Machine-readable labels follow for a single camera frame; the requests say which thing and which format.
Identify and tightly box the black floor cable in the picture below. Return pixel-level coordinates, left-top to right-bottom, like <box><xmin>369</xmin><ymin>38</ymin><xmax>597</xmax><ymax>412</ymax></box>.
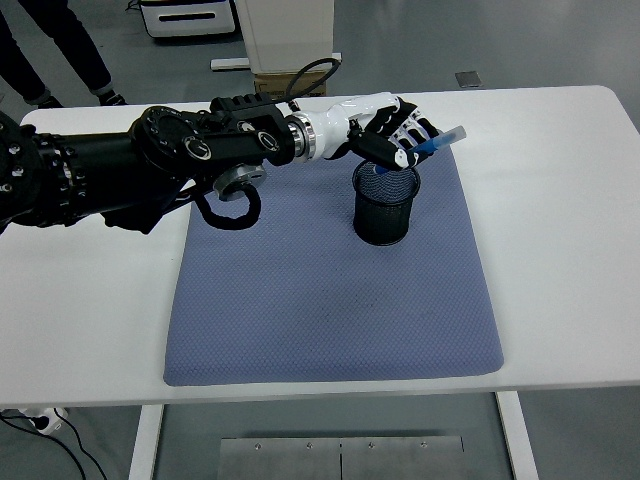
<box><xmin>0</xmin><ymin>409</ymin><xmax>109</xmax><ymax>480</ymax></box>

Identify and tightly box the grey metal plate with screws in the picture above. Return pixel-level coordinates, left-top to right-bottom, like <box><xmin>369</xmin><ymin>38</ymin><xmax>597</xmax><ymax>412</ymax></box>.
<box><xmin>219</xmin><ymin>435</ymin><xmax>466</xmax><ymax>480</ymax></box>

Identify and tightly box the blue marker with clear cap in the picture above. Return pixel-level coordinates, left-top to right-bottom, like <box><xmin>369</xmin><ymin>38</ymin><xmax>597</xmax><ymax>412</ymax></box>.
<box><xmin>371</xmin><ymin>125</ymin><xmax>468</xmax><ymax>176</ymax></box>

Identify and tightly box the white table leg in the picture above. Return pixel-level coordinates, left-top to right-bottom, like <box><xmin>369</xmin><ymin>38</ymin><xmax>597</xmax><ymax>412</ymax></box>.
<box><xmin>126</xmin><ymin>403</ymin><xmax>166</xmax><ymax>480</ymax></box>
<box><xmin>495</xmin><ymin>390</ymin><xmax>541</xmax><ymax>480</ymax></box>

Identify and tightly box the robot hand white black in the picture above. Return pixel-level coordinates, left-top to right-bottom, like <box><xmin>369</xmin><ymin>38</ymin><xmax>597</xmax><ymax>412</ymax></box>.
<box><xmin>312</xmin><ymin>91</ymin><xmax>444</xmax><ymax>171</ymax></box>

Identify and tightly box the white power strip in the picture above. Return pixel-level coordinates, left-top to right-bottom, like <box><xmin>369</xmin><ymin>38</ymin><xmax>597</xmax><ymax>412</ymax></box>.
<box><xmin>17</xmin><ymin>405</ymin><xmax>69</xmax><ymax>435</ymax></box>

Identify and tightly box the white appliance with dark slot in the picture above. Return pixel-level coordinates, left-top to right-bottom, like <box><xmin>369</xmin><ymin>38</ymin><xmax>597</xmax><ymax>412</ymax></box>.
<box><xmin>138</xmin><ymin>0</ymin><xmax>238</xmax><ymax>39</ymax></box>

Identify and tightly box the black mesh pen holder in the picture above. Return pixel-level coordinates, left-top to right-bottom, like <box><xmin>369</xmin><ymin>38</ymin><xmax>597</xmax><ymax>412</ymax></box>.
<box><xmin>352</xmin><ymin>158</ymin><xmax>423</xmax><ymax>247</ymax></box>

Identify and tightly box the person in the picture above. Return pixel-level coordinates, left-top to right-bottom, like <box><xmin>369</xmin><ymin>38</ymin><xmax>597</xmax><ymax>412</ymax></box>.
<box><xmin>0</xmin><ymin>0</ymin><xmax>129</xmax><ymax>110</ymax></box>

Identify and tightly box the blue-grey textured mat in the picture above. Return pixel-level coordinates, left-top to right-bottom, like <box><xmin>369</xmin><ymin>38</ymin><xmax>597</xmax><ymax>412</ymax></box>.
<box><xmin>163</xmin><ymin>127</ymin><xmax>505</xmax><ymax>387</ymax></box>

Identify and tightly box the brown cardboard box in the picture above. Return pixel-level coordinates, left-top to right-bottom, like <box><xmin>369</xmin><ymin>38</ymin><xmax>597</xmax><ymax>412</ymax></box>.
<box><xmin>253</xmin><ymin>71</ymin><xmax>329</xmax><ymax>99</ymax></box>

